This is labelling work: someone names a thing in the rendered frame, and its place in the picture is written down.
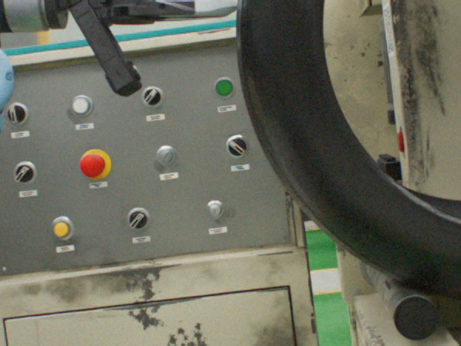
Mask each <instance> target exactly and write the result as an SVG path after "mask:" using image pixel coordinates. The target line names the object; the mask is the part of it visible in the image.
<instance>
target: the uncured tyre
mask: <svg viewBox="0 0 461 346"><path fill-rule="evenodd" d="M324 3H325V0H238V3H237V13H236V49H237V60H238V67H239V76H240V82H241V86H242V92H243V96H244V99H245V102H246V108H247V111H248V114H249V118H250V120H251V123H252V126H253V129H254V131H255V133H256V137H257V139H258V141H259V142H260V144H261V146H262V149H263V151H264V153H265V155H266V157H267V159H268V160H269V163H270V165H271V167H272V168H273V170H274V171H275V173H276V175H277V177H278V179H279V180H280V181H281V183H282V184H283V186H284V188H285V189H286V190H287V191H288V192H289V194H290V195H291V197H292V198H293V199H294V201H295V202H296V203H297V204H298V205H299V207H301V209H302V210H303V211H304V212H305V213H306V214H307V217H308V218H309V219H310V220H311V221H312V222H313V223H315V224H316V225H317V226H318V227H319V228H320V229H321V230H322V231H323V232H325V233H326V234H327V235H328V236H329V237H330V238H332V240H333V241H334V242H335V243H336V244H338V245H339V246H340V247H342V248H343V249H345V250H346V251H348V252H349V253H350V254H351V255H353V256H355V257H356V258H358V259H359V260H360V261H362V262H364V263H366V264H367V265H369V266H371V268H373V269H375V270H377V271H378V272H380V273H383V274H384V275H386V276H389V277H391V278H392V279H396V280H398V281H400V282H403V283H406V284H408V285H410V286H412V287H416V288H418V289H421V290H423V291H425V292H428V293H433V294H436V295H439V296H442V297H449V298H453V299H457V300H461V200H453V199H446V198H437V197H434V196H431V195H425V194H422V193H419V192H415V191H413V190H411V189H409V188H406V187H405V186H404V185H400V184H399V183H398V182H397V181H395V180H394V179H393V178H392V177H390V176H389V175H388V174H387V173H386V172H385V171H384V170H383V169H382V168H381V167H380V166H379V165H378V164H377V163H376V162H375V160H374V158H373V157H372V156H370V154H369V153H368V152H367V151H366V150H365V149H364V148H363V146H362V145H361V143H360V142H359V140H358V139H357V138H356V136H355V135H354V132H353V131H352V129H351V127H350V125H349V123H348V122H347V119H346V118H345V116H344V113H343V111H341V109H340V106H339V103H338V102H337V98H336V96H335V93H334V89H333V87H332V84H331V81H330V75H329V72H328V68H327V61H326V55H325V48H324Z"/></svg>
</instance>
